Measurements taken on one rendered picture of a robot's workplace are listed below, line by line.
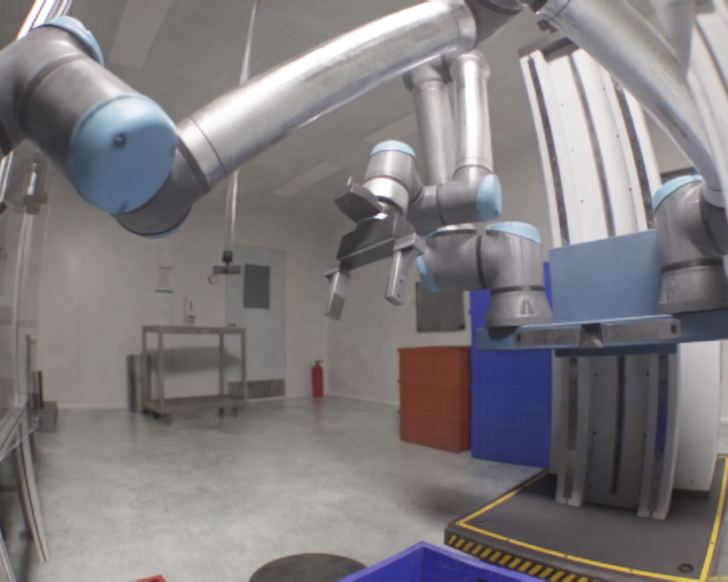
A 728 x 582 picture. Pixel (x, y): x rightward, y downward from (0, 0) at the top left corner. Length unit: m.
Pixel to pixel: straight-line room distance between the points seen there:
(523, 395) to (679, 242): 1.79
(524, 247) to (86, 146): 0.94
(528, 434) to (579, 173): 1.70
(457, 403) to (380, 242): 2.24
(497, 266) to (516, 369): 1.51
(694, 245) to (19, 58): 1.01
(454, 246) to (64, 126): 0.93
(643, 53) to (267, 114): 0.51
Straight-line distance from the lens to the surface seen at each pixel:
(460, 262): 1.05
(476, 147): 0.88
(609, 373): 1.16
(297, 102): 0.46
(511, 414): 2.54
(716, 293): 0.86
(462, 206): 0.79
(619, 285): 1.06
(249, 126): 0.44
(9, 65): 0.40
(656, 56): 0.65
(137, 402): 4.62
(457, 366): 2.75
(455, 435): 2.84
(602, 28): 0.62
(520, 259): 1.02
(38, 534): 1.65
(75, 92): 0.33
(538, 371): 2.43
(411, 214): 0.81
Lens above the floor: 0.83
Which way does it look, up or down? 7 degrees up
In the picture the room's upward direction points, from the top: 1 degrees counter-clockwise
